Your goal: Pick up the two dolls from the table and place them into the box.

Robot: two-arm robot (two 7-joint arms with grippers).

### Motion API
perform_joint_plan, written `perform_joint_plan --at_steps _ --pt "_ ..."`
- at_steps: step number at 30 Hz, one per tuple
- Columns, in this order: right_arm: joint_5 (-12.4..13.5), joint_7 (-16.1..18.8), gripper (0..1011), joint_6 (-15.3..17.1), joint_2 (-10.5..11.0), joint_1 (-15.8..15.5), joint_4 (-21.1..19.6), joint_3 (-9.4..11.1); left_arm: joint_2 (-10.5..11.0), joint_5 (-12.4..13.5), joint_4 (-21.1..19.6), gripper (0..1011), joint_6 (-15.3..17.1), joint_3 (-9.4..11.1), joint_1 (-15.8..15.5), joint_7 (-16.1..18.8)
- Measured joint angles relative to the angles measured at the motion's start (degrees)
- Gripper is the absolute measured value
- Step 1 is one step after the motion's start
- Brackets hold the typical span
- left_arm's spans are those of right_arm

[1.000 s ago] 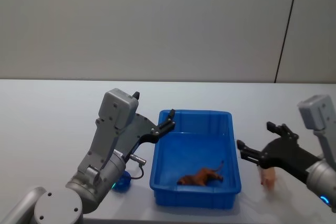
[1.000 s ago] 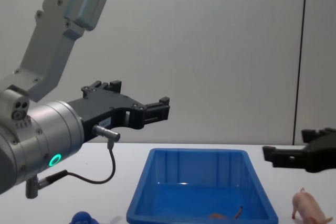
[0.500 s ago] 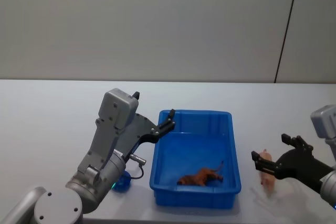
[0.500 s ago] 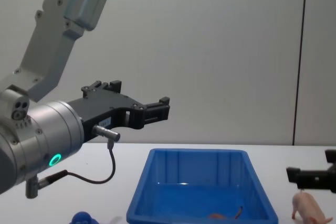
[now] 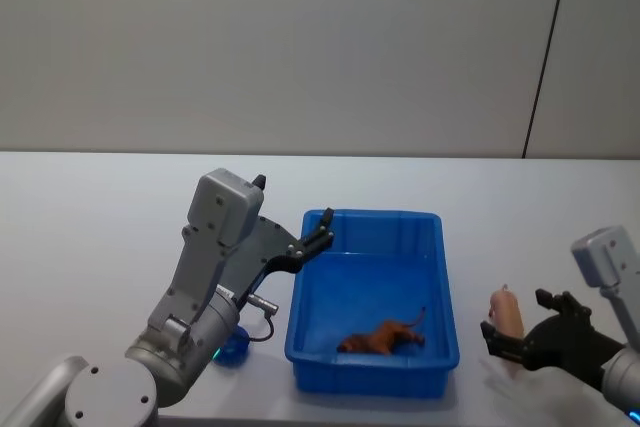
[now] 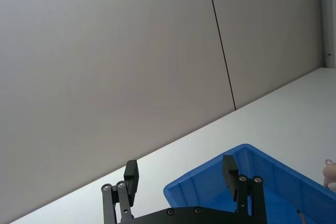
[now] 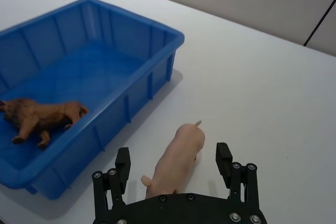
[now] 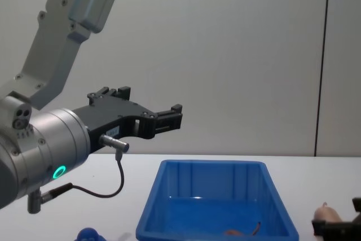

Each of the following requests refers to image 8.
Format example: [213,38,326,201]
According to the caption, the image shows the small pinkish brown object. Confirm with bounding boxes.
[314,201,342,224]

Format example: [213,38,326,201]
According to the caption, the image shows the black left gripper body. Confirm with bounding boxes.
[72,97,155,155]

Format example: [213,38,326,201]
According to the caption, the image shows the small dark curved piece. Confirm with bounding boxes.
[250,221,262,236]

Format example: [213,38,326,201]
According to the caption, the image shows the thin dark cable silver plugs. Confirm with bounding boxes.
[27,134,130,214]

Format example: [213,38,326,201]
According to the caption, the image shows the small blue rounded object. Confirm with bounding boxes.
[76,226,107,241]

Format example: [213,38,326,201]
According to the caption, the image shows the blue plastic bin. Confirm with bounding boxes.
[135,159,300,241]

